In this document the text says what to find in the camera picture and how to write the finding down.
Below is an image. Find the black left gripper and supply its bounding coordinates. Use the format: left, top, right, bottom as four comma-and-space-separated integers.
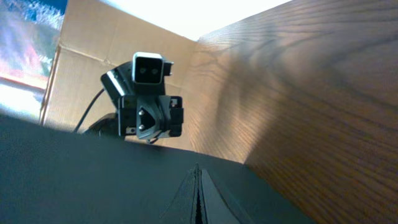
118, 95, 184, 140

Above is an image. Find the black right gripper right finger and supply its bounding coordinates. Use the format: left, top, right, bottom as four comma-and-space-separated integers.
201, 169, 249, 224

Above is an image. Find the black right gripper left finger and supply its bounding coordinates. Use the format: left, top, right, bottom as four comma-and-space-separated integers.
160, 166, 199, 224

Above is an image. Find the brown cardboard box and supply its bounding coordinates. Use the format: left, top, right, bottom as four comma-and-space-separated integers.
39, 0, 200, 153

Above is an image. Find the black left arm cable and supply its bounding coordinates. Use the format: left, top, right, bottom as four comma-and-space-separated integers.
73, 88, 106, 133

